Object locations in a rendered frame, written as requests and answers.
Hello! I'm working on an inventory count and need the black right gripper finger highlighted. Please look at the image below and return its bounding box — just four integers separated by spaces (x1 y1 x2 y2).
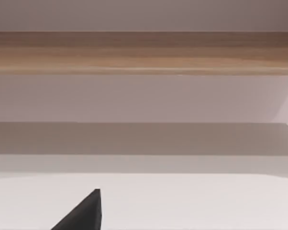
50 188 103 230

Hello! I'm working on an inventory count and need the wooden shelf board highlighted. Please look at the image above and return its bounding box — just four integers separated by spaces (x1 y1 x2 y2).
0 31 288 76

